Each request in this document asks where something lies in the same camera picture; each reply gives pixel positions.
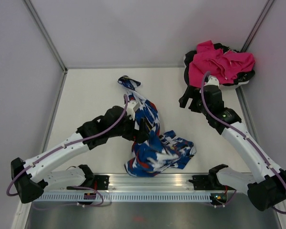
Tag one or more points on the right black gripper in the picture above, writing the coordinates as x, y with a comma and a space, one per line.
192, 92

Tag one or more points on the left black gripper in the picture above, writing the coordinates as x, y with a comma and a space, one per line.
138, 136

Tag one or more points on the blue white patterned trousers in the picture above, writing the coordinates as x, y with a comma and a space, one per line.
159, 151

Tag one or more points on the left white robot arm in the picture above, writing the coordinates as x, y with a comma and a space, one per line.
32, 177

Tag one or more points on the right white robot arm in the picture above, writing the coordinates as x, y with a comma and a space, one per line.
266, 185

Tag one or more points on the pink trousers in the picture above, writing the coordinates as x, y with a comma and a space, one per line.
217, 66

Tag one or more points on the black garment pile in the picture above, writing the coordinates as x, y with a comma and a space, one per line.
245, 76

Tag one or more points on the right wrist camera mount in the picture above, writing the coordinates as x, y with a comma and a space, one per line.
211, 80

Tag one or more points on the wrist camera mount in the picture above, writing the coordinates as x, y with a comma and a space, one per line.
132, 107
211, 80

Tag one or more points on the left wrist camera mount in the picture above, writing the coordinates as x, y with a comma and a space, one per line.
132, 107

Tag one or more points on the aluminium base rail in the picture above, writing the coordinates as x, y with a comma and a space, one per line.
152, 182

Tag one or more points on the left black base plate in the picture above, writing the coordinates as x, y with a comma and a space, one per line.
101, 182

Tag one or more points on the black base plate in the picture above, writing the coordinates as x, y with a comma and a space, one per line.
207, 182
101, 182

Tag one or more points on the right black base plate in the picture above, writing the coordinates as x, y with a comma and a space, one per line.
207, 182

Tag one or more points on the white slotted cable duct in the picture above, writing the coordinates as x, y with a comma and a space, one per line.
125, 197

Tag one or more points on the right aluminium frame post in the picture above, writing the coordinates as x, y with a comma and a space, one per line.
257, 25

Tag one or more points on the aluminium frame post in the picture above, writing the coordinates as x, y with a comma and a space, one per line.
42, 29
257, 25

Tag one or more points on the left aluminium frame post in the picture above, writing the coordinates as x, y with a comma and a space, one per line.
42, 29

